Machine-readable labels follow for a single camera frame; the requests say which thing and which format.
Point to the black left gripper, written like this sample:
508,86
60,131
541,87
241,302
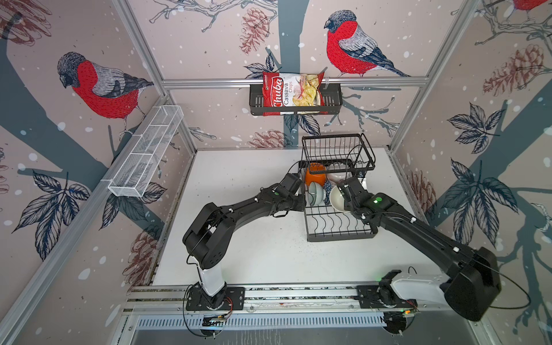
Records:
302,203

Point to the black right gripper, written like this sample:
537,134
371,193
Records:
368,197

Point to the pale green glazed bowl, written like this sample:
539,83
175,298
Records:
316,194

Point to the cream ceramic bowl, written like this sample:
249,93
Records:
337,200

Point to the orange plastic bowl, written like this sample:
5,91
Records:
315,173

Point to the white ceramic bowl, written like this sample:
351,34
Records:
338,176

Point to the blue patterned bowl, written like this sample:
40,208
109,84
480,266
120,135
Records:
327,188

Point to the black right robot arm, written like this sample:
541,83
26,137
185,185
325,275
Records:
469,281

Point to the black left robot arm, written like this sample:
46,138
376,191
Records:
208,237

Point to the red cassava chips bag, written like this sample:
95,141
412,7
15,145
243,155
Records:
292,90

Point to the black wire dish rack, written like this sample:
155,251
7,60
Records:
328,164

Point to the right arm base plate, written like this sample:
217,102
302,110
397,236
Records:
377,297

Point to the aluminium mounting rail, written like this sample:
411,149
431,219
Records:
269,298

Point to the black wall basket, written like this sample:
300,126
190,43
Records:
326,100

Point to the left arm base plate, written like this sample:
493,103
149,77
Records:
227,299

